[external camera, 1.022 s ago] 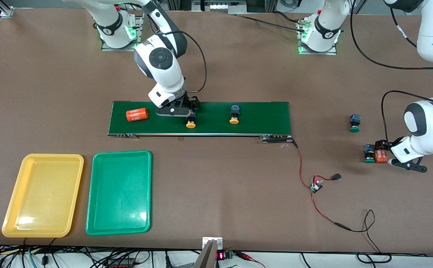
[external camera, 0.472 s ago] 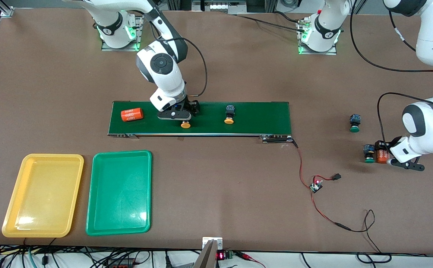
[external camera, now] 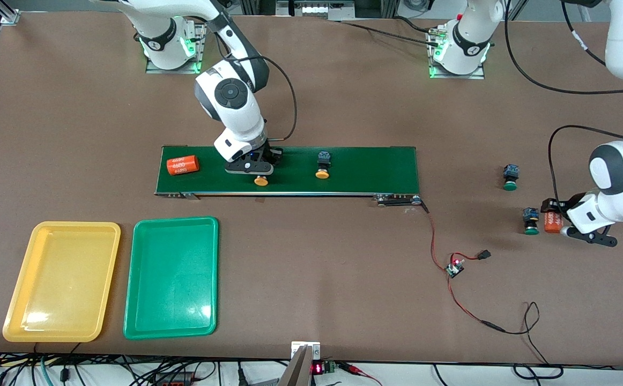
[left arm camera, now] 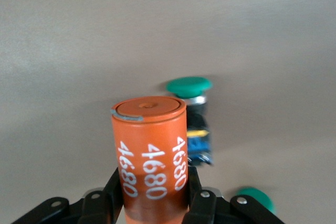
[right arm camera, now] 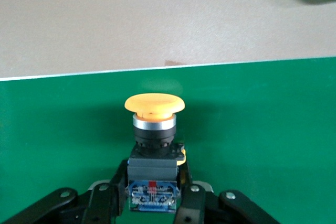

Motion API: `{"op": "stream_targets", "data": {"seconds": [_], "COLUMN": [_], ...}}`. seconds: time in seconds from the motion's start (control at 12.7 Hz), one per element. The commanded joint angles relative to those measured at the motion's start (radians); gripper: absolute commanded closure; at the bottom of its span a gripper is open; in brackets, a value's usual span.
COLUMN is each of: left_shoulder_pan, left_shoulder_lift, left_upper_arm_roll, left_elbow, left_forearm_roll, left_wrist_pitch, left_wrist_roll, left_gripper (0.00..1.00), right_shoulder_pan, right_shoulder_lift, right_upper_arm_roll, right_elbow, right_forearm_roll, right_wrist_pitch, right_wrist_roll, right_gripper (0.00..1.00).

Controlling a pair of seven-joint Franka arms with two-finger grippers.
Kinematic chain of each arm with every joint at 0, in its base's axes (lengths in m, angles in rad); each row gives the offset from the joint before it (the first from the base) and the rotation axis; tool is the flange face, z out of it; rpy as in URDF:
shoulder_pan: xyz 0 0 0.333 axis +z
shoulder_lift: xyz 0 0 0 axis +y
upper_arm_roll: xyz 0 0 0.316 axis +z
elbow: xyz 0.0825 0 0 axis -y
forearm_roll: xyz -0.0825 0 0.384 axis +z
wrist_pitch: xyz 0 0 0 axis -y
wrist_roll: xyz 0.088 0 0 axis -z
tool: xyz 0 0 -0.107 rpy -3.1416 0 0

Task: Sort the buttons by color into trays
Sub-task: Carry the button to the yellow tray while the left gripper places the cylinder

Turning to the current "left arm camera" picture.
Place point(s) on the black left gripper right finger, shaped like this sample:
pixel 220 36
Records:
pixel 204 208

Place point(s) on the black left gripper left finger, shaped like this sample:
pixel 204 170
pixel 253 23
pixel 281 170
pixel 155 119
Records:
pixel 99 208

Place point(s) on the green mushroom push button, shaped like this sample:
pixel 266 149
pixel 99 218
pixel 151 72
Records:
pixel 260 197
pixel 189 86

